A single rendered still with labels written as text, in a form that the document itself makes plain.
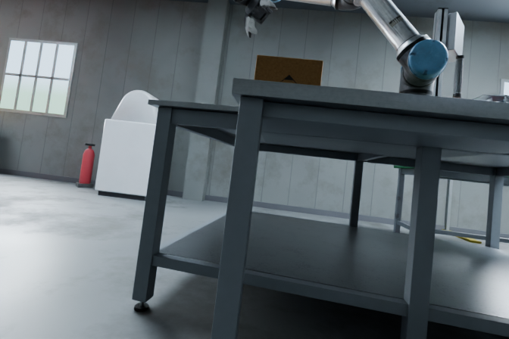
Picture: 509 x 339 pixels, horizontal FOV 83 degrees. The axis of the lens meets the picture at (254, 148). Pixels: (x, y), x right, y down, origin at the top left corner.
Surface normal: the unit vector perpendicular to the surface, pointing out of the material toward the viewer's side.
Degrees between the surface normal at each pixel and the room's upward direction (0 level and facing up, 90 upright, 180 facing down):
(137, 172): 90
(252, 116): 90
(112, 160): 90
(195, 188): 90
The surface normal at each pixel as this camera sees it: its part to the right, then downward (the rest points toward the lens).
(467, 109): -0.08, -0.07
